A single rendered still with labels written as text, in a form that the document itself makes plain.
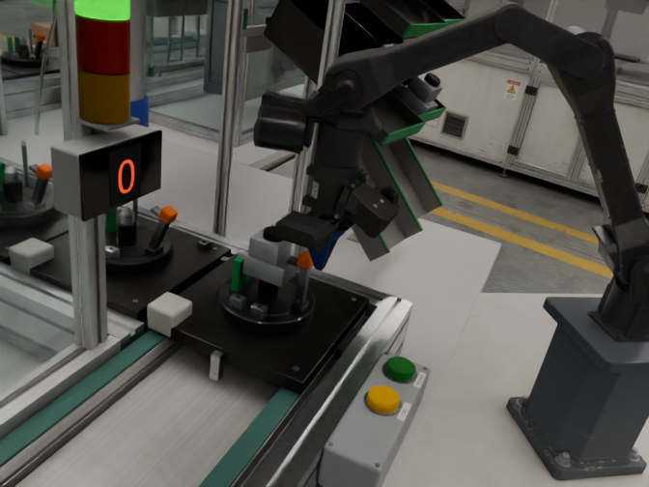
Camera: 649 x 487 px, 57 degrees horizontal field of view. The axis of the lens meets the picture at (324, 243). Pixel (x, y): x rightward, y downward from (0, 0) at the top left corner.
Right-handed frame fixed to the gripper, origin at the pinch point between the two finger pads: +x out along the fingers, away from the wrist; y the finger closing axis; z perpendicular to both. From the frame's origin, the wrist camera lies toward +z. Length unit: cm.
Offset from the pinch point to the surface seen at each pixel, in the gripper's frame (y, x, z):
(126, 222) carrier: -0.8, 6.6, -32.3
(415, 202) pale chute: 46.2, 8.3, 1.3
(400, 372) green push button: -3.0, 12.4, 14.6
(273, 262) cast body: -2.2, 3.5, -5.9
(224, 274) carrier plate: 3.9, 12.5, -17.0
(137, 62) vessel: 59, -2, -81
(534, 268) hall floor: 259, 109, 32
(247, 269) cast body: -2.2, 6.0, -9.7
